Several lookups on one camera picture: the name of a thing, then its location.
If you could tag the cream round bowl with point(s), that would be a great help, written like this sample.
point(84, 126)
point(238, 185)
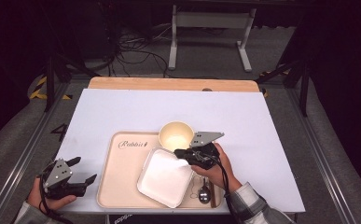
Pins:
point(175, 137)

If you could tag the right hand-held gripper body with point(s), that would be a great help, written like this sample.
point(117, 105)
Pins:
point(204, 138)

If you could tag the metal spoon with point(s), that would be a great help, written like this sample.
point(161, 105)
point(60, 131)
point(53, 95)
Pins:
point(204, 194)

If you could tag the wooden table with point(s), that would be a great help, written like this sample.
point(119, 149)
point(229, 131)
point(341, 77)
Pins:
point(169, 84)

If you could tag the person's left hand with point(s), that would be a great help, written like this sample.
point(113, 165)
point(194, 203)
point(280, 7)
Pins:
point(50, 203)

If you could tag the aluminium floor rail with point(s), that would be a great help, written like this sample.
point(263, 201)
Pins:
point(25, 155)
point(318, 146)

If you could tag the beige tray with rabbit print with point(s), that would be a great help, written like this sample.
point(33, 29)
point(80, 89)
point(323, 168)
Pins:
point(122, 180)

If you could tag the person's right hand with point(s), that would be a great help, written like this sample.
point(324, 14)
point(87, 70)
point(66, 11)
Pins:
point(223, 174)

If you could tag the white square plate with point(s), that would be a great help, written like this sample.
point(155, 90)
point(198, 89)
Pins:
point(164, 180)

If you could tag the white metal stand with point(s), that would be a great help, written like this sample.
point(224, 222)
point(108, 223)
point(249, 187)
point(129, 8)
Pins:
point(212, 20)

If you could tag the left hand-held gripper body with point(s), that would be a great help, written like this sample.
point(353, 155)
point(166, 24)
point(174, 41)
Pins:
point(58, 172)

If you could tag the yellow black floor tape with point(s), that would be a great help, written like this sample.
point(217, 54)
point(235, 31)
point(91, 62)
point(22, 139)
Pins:
point(264, 92)
point(38, 93)

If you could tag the black tripod stand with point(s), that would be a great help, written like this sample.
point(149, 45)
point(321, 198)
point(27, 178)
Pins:
point(49, 84)
point(304, 93)

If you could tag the black tape floor mark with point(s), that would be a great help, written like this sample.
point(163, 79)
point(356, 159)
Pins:
point(63, 132)

